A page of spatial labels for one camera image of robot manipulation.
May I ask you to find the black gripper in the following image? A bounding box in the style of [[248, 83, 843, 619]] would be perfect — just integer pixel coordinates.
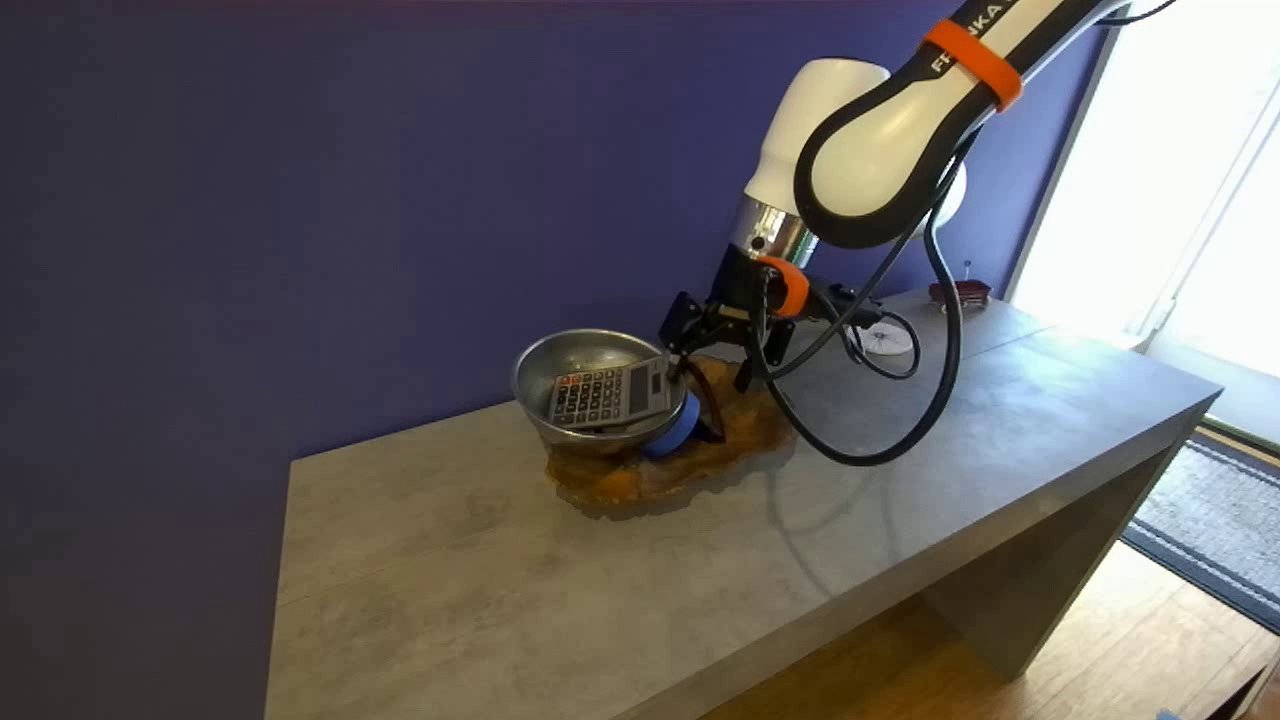
[[659, 247, 802, 388]]

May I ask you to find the brown wooden tray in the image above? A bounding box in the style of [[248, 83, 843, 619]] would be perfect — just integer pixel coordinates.
[[545, 349, 802, 523]]

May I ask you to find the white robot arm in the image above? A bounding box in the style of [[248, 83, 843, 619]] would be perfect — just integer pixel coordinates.
[[659, 0, 1131, 351]]

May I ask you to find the blue tape roll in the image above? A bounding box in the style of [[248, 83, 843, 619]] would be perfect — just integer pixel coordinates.
[[639, 391, 701, 459]]

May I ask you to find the silver metal bowl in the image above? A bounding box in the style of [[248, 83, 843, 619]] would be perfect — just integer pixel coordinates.
[[514, 328, 682, 458]]

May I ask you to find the grey calculator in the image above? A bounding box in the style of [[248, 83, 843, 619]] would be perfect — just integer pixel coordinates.
[[545, 363, 668, 432]]

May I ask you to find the red small box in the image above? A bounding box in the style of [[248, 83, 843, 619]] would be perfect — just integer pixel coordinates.
[[934, 280, 992, 312]]

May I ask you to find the grey concrete cabinet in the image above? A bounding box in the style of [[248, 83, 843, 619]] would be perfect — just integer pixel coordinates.
[[265, 306, 1215, 720]]

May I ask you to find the blue patterned floor rug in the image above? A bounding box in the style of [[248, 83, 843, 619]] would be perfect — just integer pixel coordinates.
[[1126, 432, 1280, 637]]

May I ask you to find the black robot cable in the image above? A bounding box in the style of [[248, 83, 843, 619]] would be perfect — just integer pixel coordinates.
[[754, 131, 984, 471]]

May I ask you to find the orange cable strap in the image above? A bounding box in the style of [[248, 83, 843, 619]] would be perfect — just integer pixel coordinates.
[[924, 16, 1028, 112]]

